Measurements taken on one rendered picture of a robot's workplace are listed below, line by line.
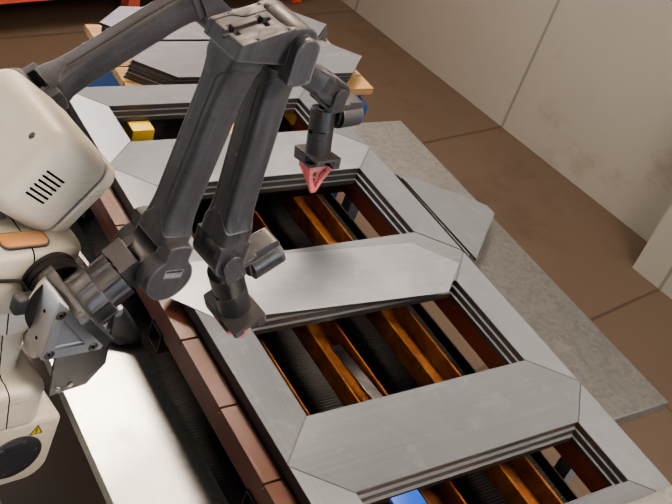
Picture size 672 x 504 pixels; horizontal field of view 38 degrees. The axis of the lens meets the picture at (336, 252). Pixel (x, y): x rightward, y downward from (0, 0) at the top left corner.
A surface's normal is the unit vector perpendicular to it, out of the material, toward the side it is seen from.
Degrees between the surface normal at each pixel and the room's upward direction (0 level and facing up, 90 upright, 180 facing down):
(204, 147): 90
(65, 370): 90
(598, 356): 0
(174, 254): 90
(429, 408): 0
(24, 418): 90
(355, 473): 0
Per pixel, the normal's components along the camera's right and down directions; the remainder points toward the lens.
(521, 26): -0.74, 0.22
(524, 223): 0.28, -0.76
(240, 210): 0.59, 0.59
